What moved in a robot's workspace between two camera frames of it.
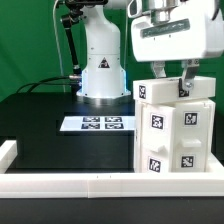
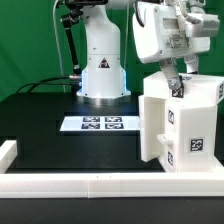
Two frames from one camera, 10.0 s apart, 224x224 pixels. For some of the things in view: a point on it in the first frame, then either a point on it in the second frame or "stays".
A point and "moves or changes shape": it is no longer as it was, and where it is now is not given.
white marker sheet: x=98 y=123 stays
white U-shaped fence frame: x=95 y=185 stays
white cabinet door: x=192 y=136 → x=171 y=136
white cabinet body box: x=175 y=138 moves or changes shape
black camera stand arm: x=68 y=20 stays
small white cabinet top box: x=172 y=89 moves or changes shape
